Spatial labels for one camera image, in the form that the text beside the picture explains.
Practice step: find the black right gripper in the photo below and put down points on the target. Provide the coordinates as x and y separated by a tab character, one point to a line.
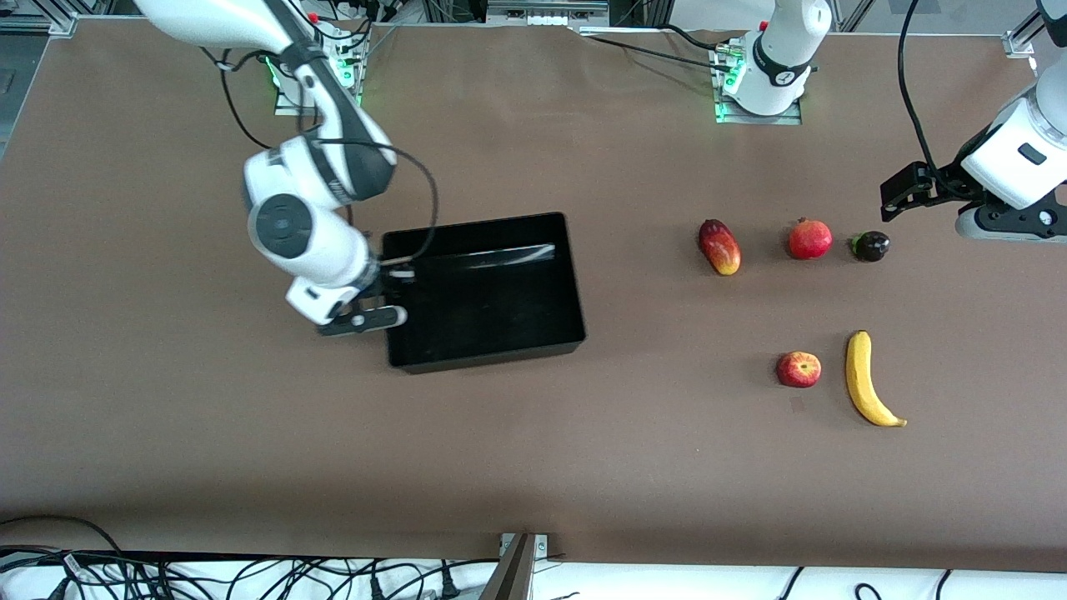
381	282

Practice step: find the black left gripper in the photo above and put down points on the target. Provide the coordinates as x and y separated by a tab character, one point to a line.
939	183

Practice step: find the black plastic box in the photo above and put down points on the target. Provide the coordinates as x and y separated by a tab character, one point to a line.
492	317

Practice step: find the yellow banana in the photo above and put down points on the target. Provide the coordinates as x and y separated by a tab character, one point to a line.
860	379

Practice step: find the red apple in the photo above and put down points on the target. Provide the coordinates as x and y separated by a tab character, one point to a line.
799	369

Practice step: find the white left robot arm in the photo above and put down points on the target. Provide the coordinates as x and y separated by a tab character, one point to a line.
783	50

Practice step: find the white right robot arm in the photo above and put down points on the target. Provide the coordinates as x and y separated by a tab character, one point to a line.
308	242

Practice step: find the dark purple mangosteen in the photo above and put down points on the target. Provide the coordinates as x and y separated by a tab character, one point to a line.
871	247

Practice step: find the red pomegranate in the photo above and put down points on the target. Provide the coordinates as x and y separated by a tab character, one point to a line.
810	239

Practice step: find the red yellow mango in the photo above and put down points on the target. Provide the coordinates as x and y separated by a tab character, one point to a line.
719	247

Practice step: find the white power strip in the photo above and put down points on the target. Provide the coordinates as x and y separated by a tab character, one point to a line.
546	12

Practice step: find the silver table corner bracket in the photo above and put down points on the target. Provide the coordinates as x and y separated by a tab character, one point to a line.
1019	43
62	27

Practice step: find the silver mounting bracket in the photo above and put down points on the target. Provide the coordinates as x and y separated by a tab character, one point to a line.
540	546

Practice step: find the grey camera post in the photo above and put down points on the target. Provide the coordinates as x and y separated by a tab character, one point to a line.
510	579

